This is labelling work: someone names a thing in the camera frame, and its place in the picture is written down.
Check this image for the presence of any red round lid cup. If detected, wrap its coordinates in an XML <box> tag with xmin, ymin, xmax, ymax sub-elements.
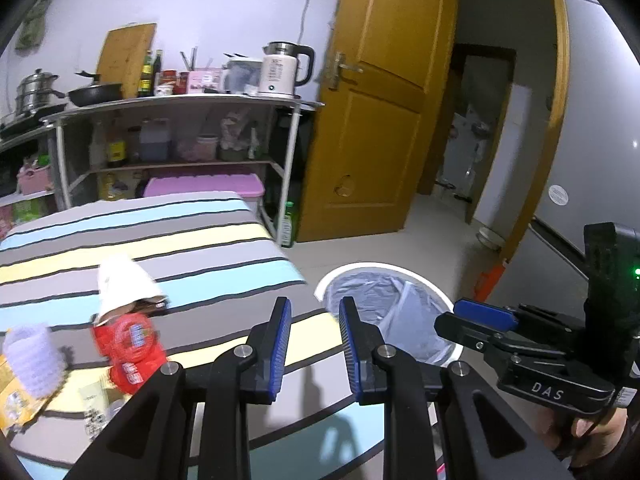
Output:
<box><xmin>112</xmin><ymin>313</ymin><xmax>155</xmax><ymax>363</ymax></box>

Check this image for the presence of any red snack wrapper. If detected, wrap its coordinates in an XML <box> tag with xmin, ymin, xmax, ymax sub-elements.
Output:
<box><xmin>92</xmin><ymin>323</ymin><xmax>167</xmax><ymax>394</ymax></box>

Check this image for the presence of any yellow snack packet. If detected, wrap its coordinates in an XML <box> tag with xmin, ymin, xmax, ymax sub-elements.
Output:
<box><xmin>0</xmin><ymin>356</ymin><xmax>49</xmax><ymax>434</ymax></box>

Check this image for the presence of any white trash bin with liner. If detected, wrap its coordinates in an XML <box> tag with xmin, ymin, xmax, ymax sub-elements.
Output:
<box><xmin>314</xmin><ymin>262</ymin><xmax>462</xmax><ymax>366</ymax></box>

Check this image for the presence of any right hand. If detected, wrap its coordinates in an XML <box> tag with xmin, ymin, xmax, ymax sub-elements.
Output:
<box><xmin>534</xmin><ymin>408</ymin><xmax>628</xmax><ymax>467</ymax></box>

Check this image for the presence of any striped tablecloth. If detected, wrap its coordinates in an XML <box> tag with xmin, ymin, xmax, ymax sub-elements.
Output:
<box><xmin>1</xmin><ymin>192</ymin><xmax>383</xmax><ymax>479</ymax></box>

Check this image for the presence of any green glass bottle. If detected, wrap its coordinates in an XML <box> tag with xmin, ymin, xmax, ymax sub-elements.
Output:
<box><xmin>278</xmin><ymin>200</ymin><xmax>297</xmax><ymax>248</ymax></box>

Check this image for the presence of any white metal shelf rack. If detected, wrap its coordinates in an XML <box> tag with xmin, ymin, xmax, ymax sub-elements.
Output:
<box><xmin>43</xmin><ymin>93</ymin><xmax>319</xmax><ymax>242</ymax></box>

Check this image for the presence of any white paper bag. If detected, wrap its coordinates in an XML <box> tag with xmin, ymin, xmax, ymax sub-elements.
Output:
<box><xmin>92</xmin><ymin>258</ymin><xmax>167</xmax><ymax>326</ymax></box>

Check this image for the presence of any purple lidded storage box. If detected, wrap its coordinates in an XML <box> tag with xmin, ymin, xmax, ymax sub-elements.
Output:
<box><xmin>143</xmin><ymin>174</ymin><xmax>265</xmax><ymax>214</ymax></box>

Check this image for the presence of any ribbed clear plastic cup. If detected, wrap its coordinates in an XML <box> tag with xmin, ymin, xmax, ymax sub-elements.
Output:
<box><xmin>2</xmin><ymin>324</ymin><xmax>66</xmax><ymax>399</ymax></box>

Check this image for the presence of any blue liquid jug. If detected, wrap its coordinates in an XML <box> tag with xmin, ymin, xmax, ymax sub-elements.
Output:
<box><xmin>139</xmin><ymin>118</ymin><xmax>171</xmax><ymax>162</ymax></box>

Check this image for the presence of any yellow-label oil bottle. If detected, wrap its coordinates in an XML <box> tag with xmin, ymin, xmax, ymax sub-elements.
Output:
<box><xmin>106</xmin><ymin>126</ymin><xmax>127</xmax><ymax>167</ymax></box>

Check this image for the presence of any white electric kettle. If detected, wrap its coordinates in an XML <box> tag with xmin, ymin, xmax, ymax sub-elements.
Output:
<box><xmin>257</xmin><ymin>41</ymin><xmax>314</xmax><ymax>98</ymax></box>

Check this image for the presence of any white plastic container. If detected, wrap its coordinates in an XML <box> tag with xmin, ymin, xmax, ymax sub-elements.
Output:
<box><xmin>224</xmin><ymin>56</ymin><xmax>262</xmax><ymax>96</ymax></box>

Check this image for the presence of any pink utensil box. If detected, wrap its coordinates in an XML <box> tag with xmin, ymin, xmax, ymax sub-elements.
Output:
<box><xmin>186</xmin><ymin>67</ymin><xmax>226</xmax><ymax>94</ymax></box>

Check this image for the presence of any pink plastic basket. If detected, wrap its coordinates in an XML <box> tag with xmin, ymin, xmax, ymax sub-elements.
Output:
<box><xmin>17</xmin><ymin>166</ymin><xmax>54</xmax><ymax>195</ymax></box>

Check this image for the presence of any dark sauce bottle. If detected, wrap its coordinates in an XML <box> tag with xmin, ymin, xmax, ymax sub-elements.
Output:
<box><xmin>137</xmin><ymin>50</ymin><xmax>153</xmax><ymax>98</ymax></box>

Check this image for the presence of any yellow wooden door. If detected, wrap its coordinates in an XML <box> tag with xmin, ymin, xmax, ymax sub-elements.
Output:
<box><xmin>297</xmin><ymin>0</ymin><xmax>457</xmax><ymax>242</ymax></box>

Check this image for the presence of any black frying pan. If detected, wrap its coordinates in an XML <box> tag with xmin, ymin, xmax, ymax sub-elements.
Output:
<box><xmin>67</xmin><ymin>70</ymin><xmax>122</xmax><ymax>107</ymax></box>

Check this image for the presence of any wooden cutting board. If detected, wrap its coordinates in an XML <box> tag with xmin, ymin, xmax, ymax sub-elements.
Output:
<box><xmin>96</xmin><ymin>23</ymin><xmax>156</xmax><ymax>99</ymax></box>

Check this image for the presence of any black induction cooker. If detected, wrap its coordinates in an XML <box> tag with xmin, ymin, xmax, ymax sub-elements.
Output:
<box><xmin>1</xmin><ymin>103</ymin><xmax>66</xmax><ymax>140</ymax></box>

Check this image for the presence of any stainless steel steamer pot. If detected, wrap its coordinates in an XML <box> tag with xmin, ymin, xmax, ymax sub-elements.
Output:
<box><xmin>15</xmin><ymin>68</ymin><xmax>66</xmax><ymax>116</ymax></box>

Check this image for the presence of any green hanging cloth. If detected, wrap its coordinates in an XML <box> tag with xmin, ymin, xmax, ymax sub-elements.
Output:
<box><xmin>15</xmin><ymin>0</ymin><xmax>52</xmax><ymax>52</ymax></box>

